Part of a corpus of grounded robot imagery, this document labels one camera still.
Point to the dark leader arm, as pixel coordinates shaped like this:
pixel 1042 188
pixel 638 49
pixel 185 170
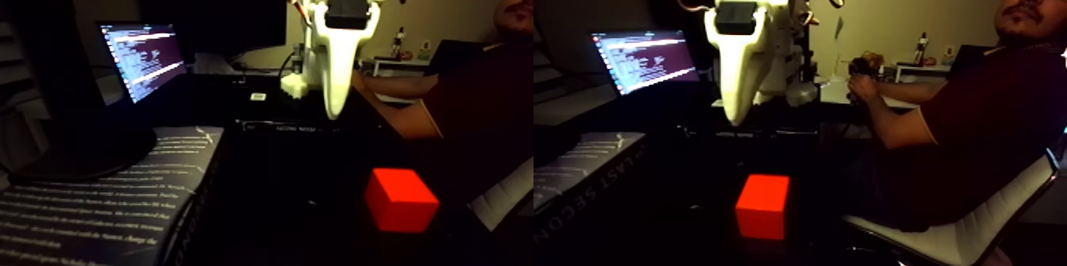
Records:
pixel 857 66

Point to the red cube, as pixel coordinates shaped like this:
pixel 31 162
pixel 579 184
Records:
pixel 763 209
pixel 400 205

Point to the person's hand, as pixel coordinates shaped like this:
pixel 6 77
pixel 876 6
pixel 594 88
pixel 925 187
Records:
pixel 864 90

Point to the small figurine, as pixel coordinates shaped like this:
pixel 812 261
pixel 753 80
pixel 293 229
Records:
pixel 398 44
pixel 921 49

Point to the small white tag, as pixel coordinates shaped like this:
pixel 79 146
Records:
pixel 258 97

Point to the dark computer monitor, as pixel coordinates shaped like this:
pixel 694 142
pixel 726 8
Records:
pixel 233 9
pixel 667 1

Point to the open laptop lit screen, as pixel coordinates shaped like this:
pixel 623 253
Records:
pixel 646 59
pixel 146 55

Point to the person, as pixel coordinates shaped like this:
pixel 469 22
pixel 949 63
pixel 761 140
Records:
pixel 483 101
pixel 992 126

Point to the black book white text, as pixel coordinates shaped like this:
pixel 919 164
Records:
pixel 100 209
pixel 575 167

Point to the black monitor with round stand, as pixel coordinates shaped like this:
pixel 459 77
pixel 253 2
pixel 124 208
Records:
pixel 75 117

